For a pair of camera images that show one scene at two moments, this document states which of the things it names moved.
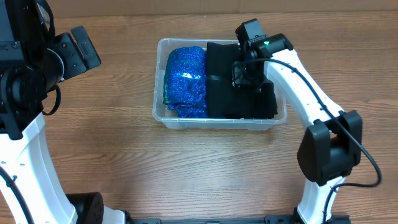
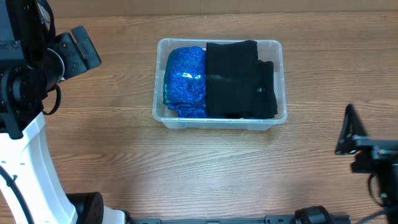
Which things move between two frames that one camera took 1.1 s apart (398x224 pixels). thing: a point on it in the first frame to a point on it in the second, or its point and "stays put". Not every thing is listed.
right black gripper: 241,73 to 363,142
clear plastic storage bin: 165,117 stays put
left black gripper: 66,46 stays put
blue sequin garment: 185,82 stays put
